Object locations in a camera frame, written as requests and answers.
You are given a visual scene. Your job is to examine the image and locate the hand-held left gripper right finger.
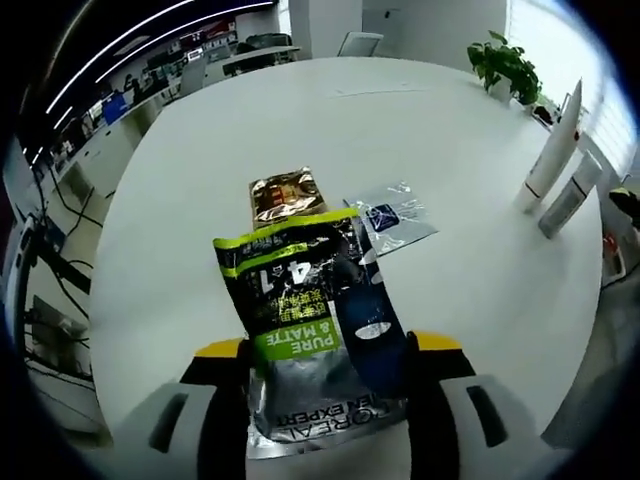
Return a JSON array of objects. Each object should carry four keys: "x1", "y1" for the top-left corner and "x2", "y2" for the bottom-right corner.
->
[{"x1": 402, "y1": 329, "x2": 551, "y2": 480}]

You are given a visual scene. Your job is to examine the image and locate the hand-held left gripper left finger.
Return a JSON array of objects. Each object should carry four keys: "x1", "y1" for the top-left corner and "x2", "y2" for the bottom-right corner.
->
[{"x1": 112, "y1": 337, "x2": 254, "y2": 480}]

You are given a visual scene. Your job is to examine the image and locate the small white red-label bottle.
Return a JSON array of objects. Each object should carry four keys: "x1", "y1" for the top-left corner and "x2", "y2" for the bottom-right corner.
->
[{"x1": 537, "y1": 149, "x2": 604, "y2": 240}]

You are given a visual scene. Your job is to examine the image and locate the white skincare tube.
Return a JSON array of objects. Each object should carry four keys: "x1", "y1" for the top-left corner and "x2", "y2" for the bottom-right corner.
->
[{"x1": 519, "y1": 77, "x2": 585, "y2": 215}]

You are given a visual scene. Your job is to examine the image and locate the dark blue skincare sachet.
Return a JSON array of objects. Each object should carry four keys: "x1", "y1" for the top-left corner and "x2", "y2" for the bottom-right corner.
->
[{"x1": 333, "y1": 217, "x2": 409, "y2": 401}]

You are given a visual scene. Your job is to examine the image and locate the green black skincare sachet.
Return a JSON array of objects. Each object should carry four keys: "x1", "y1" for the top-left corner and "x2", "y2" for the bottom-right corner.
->
[{"x1": 212, "y1": 208, "x2": 411, "y2": 459}]

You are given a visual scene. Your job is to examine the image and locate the clear plastic packet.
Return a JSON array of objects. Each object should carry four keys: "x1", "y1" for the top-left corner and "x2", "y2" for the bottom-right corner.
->
[{"x1": 342, "y1": 180, "x2": 440, "y2": 259}]

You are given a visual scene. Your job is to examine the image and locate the gold skincare sachet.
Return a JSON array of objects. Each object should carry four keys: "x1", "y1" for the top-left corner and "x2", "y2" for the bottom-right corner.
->
[{"x1": 248, "y1": 166, "x2": 331, "y2": 232}]

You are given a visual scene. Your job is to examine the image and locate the red black bag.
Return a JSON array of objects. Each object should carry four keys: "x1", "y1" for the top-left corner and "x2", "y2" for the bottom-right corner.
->
[{"x1": 532, "y1": 102, "x2": 561, "y2": 126}]

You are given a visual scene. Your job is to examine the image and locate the potted green plant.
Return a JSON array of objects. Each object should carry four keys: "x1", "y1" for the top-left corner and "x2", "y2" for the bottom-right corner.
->
[{"x1": 467, "y1": 29, "x2": 544, "y2": 106}]

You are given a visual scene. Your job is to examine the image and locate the bright window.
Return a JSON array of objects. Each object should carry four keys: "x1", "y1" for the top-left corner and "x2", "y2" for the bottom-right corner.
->
[{"x1": 504, "y1": 0, "x2": 640, "y2": 171}]

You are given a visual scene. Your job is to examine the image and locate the white office chair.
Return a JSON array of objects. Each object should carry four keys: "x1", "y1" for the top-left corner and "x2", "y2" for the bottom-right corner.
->
[{"x1": 337, "y1": 30, "x2": 384, "y2": 57}]

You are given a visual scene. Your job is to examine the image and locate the blue screen panel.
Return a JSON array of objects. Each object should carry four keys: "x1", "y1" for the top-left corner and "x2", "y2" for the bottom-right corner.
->
[{"x1": 102, "y1": 94, "x2": 129, "y2": 124}]

